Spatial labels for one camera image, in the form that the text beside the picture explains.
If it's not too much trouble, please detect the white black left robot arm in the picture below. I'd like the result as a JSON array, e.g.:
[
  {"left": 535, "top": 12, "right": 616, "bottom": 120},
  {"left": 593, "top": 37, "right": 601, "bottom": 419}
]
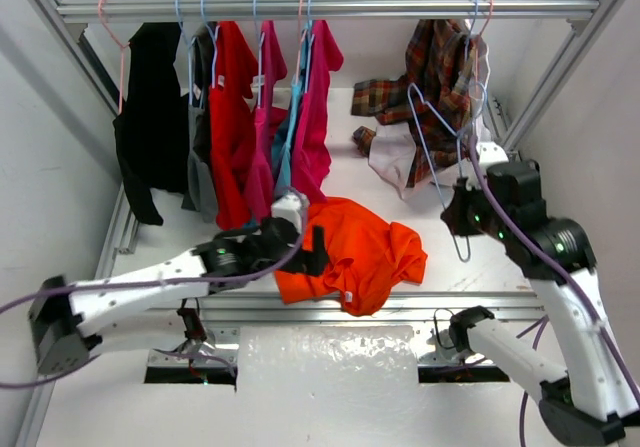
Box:
[{"left": 28, "top": 217, "right": 329, "bottom": 380}]

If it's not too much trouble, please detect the blue hanger right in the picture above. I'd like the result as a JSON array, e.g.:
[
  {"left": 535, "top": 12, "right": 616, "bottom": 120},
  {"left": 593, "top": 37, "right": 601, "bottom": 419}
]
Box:
[{"left": 464, "top": 0, "right": 479, "bottom": 63}]

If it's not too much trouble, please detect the red hanging t shirt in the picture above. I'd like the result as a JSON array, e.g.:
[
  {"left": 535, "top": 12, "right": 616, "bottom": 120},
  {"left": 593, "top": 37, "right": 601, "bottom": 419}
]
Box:
[{"left": 208, "top": 21, "right": 258, "bottom": 230}]

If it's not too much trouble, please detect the white hanging garment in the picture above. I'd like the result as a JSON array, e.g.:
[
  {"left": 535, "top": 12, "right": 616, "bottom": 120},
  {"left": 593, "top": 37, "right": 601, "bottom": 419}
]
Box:
[{"left": 353, "top": 20, "right": 492, "bottom": 199}]

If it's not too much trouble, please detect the grey hanging garment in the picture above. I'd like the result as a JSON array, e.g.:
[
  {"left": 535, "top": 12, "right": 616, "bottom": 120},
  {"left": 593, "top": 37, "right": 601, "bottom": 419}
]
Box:
[{"left": 182, "top": 22, "right": 218, "bottom": 223}]

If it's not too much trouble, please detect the aluminium frame front rail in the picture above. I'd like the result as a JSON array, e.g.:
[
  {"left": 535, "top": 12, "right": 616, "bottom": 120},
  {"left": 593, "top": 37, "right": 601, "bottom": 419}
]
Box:
[{"left": 189, "top": 291, "right": 544, "bottom": 325}]

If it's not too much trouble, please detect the teal hanging garment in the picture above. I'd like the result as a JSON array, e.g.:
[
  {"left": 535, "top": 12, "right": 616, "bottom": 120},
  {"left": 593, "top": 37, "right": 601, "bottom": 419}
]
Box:
[{"left": 249, "top": 96, "right": 299, "bottom": 225}]

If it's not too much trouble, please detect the magenta hanging shirt left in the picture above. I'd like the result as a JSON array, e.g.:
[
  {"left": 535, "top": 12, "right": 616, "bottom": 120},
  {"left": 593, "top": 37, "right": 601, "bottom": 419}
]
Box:
[{"left": 244, "top": 20, "right": 287, "bottom": 224}]

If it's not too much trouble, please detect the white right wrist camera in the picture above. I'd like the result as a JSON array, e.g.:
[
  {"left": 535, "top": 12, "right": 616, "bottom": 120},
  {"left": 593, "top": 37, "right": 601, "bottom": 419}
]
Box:
[{"left": 476, "top": 141, "right": 509, "bottom": 169}]

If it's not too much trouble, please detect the aluminium hanging rail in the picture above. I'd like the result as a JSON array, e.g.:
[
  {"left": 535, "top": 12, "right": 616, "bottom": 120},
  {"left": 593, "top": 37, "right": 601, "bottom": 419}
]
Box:
[{"left": 57, "top": 0, "right": 600, "bottom": 24}]

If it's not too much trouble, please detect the magenta hanging shirt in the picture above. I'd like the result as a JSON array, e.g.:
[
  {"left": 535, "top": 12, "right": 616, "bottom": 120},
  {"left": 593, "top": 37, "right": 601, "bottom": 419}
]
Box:
[
  {"left": 244, "top": 20, "right": 287, "bottom": 224},
  {"left": 290, "top": 20, "right": 344, "bottom": 204}
]

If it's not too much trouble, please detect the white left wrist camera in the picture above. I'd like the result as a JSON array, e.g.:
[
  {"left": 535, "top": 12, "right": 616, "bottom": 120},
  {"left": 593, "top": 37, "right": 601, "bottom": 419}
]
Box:
[{"left": 271, "top": 190, "right": 309, "bottom": 234}]

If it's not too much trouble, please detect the plaid flannel shirt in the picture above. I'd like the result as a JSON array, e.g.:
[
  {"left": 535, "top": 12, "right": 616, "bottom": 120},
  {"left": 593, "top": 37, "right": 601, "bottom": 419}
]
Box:
[{"left": 351, "top": 19, "right": 476, "bottom": 188}]

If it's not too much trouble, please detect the black hanging garment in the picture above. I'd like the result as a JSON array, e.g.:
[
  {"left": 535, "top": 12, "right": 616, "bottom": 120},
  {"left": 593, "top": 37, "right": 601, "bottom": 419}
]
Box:
[{"left": 113, "top": 23, "right": 189, "bottom": 226}]

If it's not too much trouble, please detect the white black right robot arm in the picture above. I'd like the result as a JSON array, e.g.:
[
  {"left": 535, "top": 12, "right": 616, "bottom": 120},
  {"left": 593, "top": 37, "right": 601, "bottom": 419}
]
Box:
[{"left": 441, "top": 158, "right": 639, "bottom": 446}]

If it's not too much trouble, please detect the orange t shirt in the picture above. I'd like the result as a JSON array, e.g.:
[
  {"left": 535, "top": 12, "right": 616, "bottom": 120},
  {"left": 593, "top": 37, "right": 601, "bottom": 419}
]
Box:
[{"left": 274, "top": 197, "right": 428, "bottom": 309}]

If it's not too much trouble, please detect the pink hanger far left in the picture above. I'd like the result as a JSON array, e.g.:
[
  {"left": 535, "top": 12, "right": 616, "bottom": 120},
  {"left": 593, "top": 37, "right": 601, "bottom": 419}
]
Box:
[{"left": 97, "top": 0, "right": 131, "bottom": 116}]

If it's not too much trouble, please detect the magenta hanging shirt right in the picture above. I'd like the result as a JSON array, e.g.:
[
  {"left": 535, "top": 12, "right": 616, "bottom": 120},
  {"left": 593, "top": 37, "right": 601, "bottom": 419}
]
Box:
[{"left": 290, "top": 20, "right": 344, "bottom": 204}]

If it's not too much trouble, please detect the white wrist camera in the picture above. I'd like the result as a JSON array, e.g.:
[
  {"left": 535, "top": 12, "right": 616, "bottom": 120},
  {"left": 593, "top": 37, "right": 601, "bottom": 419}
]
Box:
[
  {"left": 271, "top": 190, "right": 309, "bottom": 234},
  {"left": 476, "top": 141, "right": 509, "bottom": 169}
]

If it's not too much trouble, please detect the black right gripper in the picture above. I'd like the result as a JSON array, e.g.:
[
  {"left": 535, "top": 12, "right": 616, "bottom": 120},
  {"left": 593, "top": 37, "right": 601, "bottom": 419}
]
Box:
[{"left": 443, "top": 178, "right": 514, "bottom": 246}]

